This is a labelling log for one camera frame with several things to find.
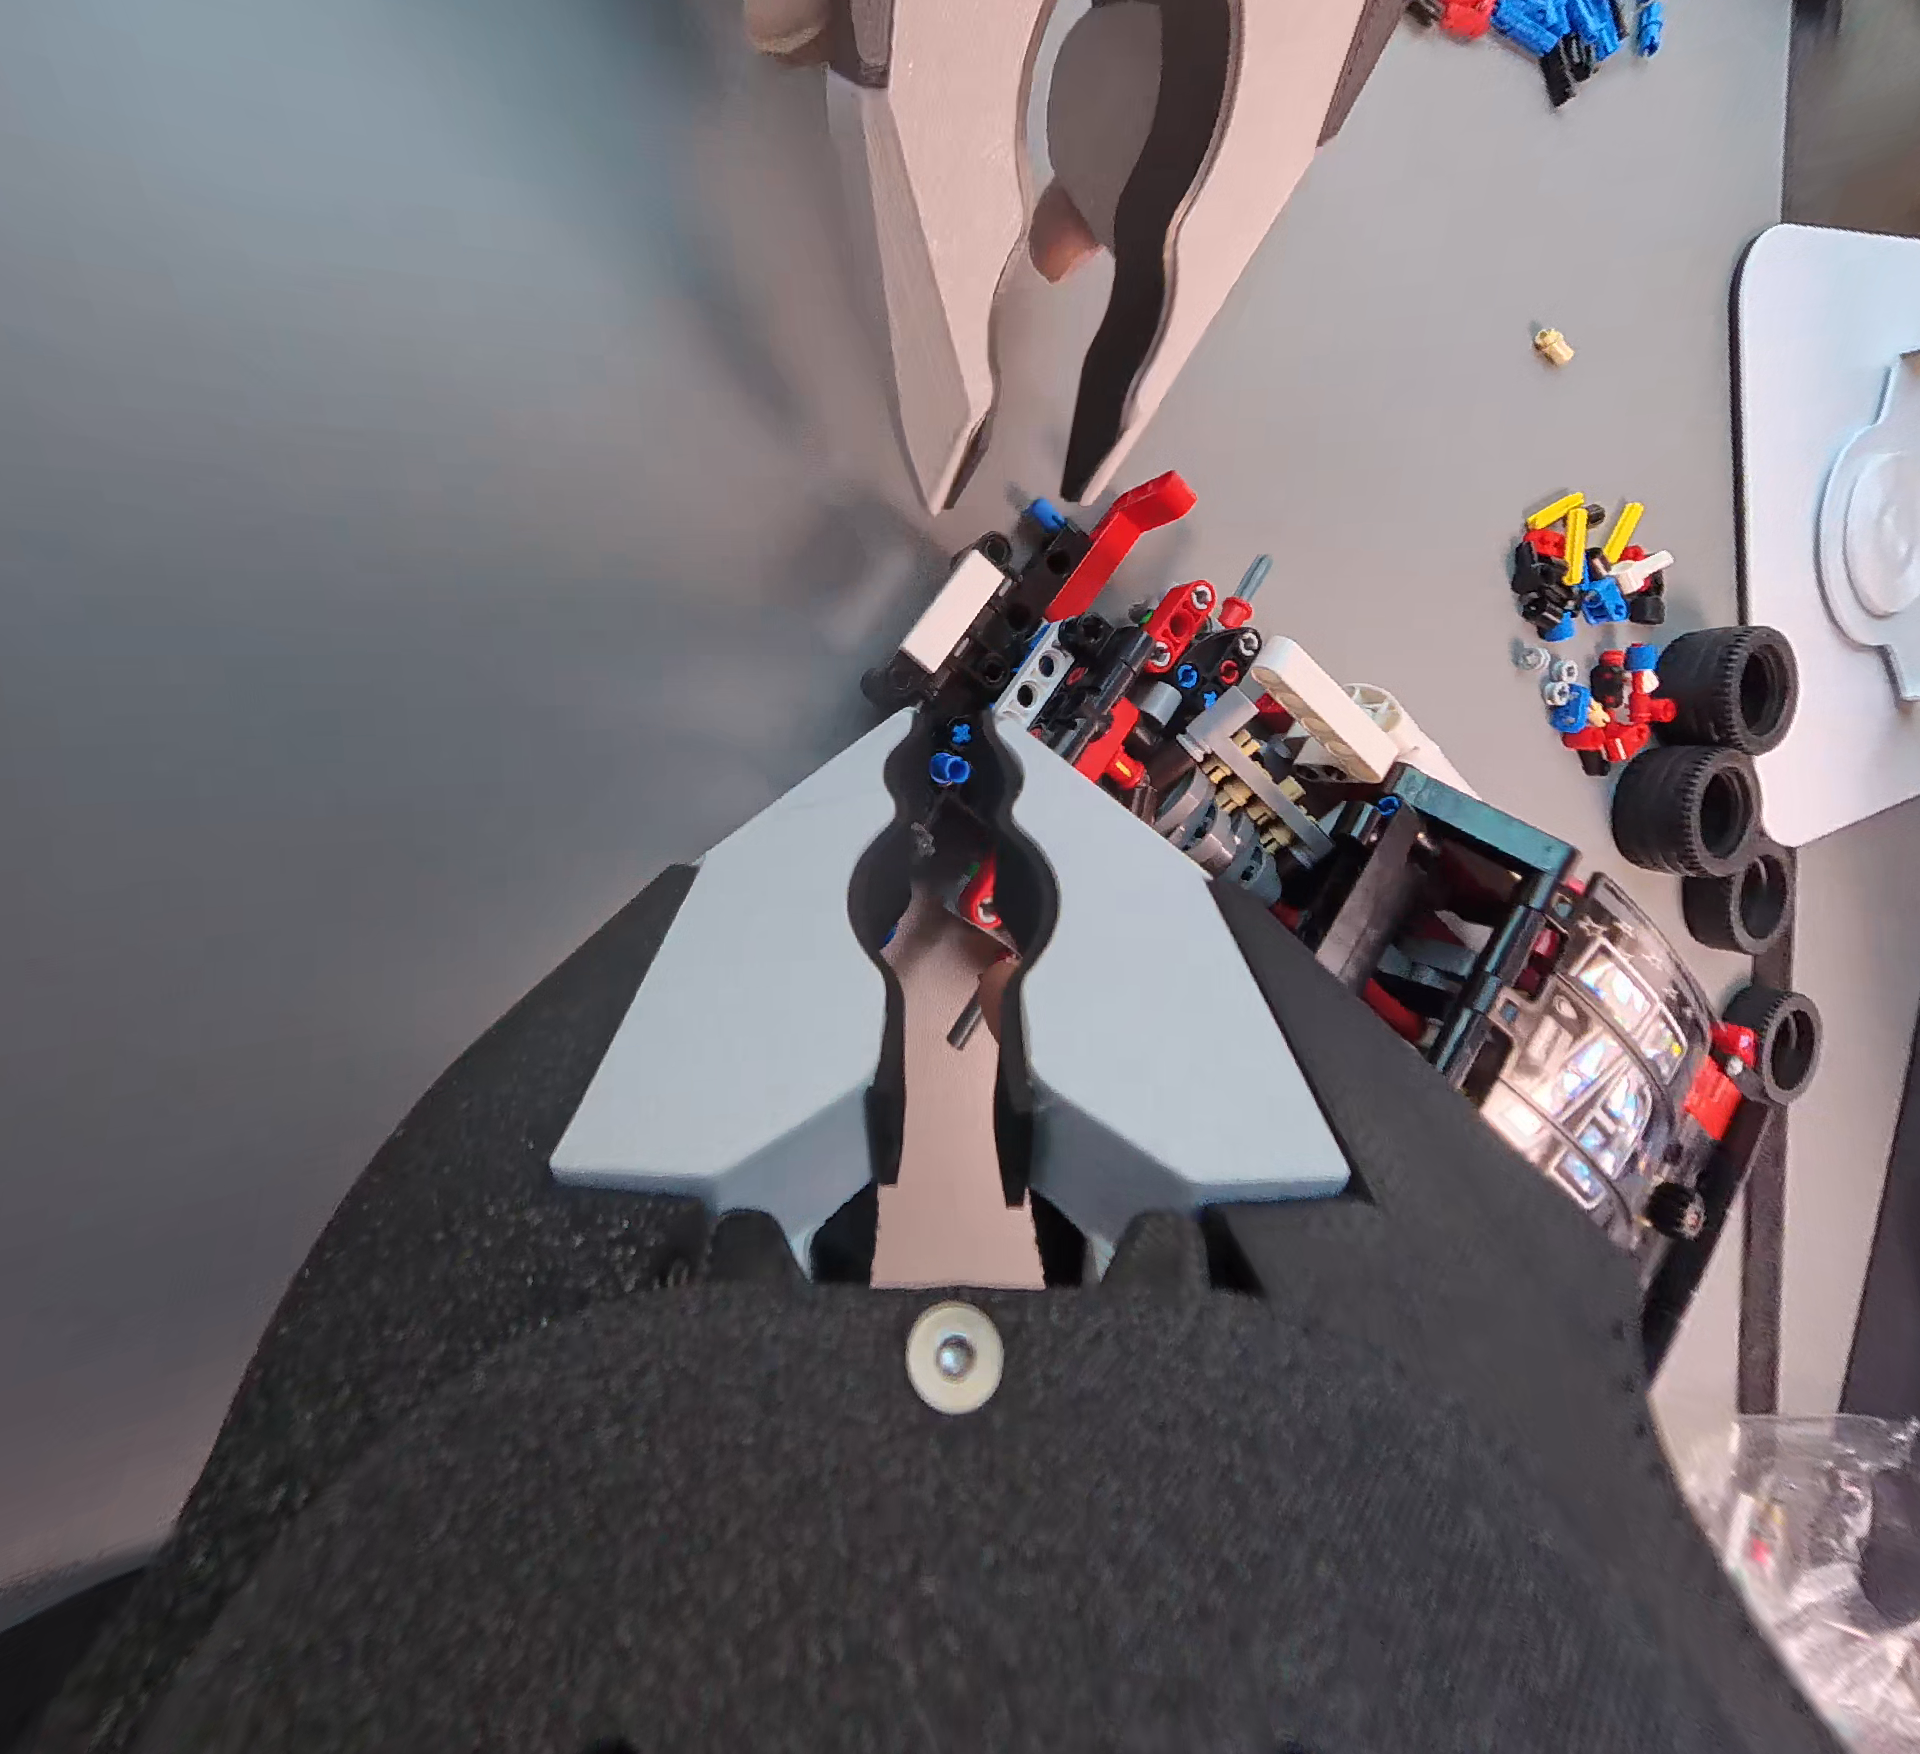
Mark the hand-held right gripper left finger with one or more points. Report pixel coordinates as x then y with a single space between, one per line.
721 1036

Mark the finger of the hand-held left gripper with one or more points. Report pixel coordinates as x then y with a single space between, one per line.
1289 15
944 135

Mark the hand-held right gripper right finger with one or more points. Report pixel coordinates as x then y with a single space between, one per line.
1184 1036

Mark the toy brick race car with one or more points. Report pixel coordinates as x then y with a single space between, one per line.
1424 914

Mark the grey desk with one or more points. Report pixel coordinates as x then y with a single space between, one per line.
376 586

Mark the person's right hand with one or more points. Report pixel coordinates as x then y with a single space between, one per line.
992 997

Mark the small tan brick pin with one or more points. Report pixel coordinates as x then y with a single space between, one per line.
1554 344

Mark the heap of assorted loose bricks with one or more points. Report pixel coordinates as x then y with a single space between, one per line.
1590 586

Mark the white monitor base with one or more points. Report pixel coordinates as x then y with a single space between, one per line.
1800 508

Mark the pile of clear plastic bags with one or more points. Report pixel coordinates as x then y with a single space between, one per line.
1800 1560

